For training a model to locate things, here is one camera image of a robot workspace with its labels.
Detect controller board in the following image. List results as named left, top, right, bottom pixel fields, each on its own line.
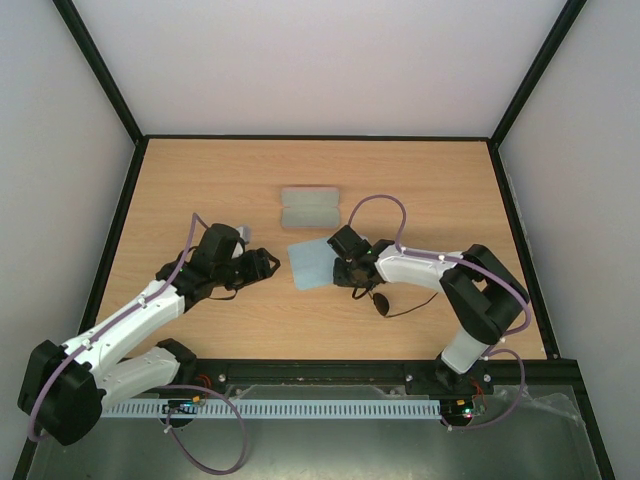
left=160, top=395, right=207, bottom=415
left=440, top=394, right=488, bottom=425

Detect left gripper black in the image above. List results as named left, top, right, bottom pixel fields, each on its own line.
left=214, top=247, right=281, bottom=290

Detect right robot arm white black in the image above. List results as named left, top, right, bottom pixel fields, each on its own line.
left=328, top=225, right=532, bottom=393

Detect light blue cleaning cloth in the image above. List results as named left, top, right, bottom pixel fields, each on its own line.
left=287, top=237, right=337, bottom=291

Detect black enclosure frame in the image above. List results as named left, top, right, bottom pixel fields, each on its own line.
left=1, top=1, right=639, bottom=479

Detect light blue slotted cable duct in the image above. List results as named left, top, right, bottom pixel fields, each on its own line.
left=102, top=399, right=441, bottom=420

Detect left controller board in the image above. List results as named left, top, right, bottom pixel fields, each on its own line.
left=160, top=395, right=207, bottom=415

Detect pink glasses case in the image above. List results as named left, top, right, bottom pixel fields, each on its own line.
left=281, top=186, right=341, bottom=229

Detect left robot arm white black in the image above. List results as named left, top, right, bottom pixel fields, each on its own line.
left=18, top=223, right=280, bottom=445

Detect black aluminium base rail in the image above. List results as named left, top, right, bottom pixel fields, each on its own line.
left=187, top=359, right=584, bottom=398

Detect right controller board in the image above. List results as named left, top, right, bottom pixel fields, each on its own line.
left=440, top=394, right=488, bottom=425

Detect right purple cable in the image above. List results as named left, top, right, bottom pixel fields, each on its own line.
left=347, top=193, right=531, bottom=433

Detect black gold sunglasses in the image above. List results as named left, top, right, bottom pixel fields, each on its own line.
left=368, top=292, right=438, bottom=318

